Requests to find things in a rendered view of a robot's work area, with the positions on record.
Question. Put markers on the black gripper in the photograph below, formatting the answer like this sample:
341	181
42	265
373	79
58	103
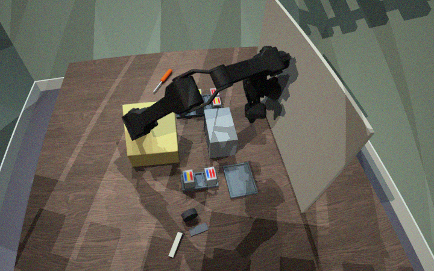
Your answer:
254	109

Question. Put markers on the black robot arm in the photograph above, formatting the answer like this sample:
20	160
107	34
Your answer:
182	94

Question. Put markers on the orange-handled screwdriver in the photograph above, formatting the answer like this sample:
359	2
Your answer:
164	77

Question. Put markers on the beige flat panel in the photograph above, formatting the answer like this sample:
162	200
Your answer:
317	125

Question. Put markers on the white box with red and blue stripes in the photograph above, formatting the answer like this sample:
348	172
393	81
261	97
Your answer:
210	176

